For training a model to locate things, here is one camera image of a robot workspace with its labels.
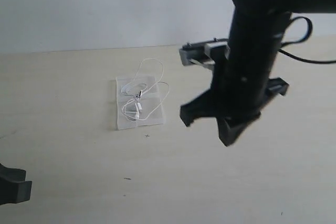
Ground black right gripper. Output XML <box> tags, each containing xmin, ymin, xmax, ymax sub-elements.
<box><xmin>180</xmin><ymin>87</ymin><xmax>263</xmax><ymax>147</ymax></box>

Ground white wired earphones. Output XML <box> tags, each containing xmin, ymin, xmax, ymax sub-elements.
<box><xmin>120</xmin><ymin>58</ymin><xmax>171</xmax><ymax>125</ymax></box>

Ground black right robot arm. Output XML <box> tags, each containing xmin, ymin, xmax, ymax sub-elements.
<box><xmin>179</xmin><ymin>0</ymin><xmax>335</xmax><ymax>146</ymax></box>

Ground clear plastic storage case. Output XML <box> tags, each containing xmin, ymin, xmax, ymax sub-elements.
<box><xmin>115</xmin><ymin>74</ymin><xmax>167</xmax><ymax>131</ymax></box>

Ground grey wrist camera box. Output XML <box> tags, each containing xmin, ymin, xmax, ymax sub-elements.
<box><xmin>179</xmin><ymin>38</ymin><xmax>228</xmax><ymax>66</ymax></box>

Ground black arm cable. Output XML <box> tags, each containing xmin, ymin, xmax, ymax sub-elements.
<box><xmin>278</xmin><ymin>16</ymin><xmax>336</xmax><ymax>65</ymax></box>

